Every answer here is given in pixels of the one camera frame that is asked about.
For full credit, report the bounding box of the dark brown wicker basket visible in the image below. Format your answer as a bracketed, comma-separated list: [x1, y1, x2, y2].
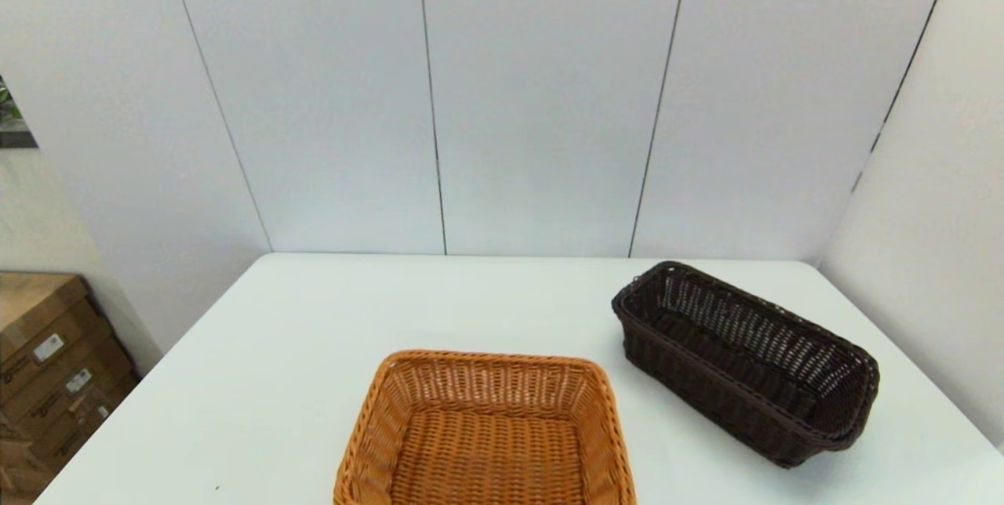
[611, 260, 881, 468]

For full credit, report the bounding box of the orange wicker basket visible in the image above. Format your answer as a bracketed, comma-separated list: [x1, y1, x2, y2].
[333, 349, 637, 505]

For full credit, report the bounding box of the brown cardboard box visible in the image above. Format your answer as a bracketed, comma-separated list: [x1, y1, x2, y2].
[0, 271, 118, 388]
[0, 380, 144, 505]
[0, 336, 140, 443]

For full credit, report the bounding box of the green plant on dark ledge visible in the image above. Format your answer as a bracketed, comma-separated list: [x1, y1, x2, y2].
[0, 75, 38, 150]

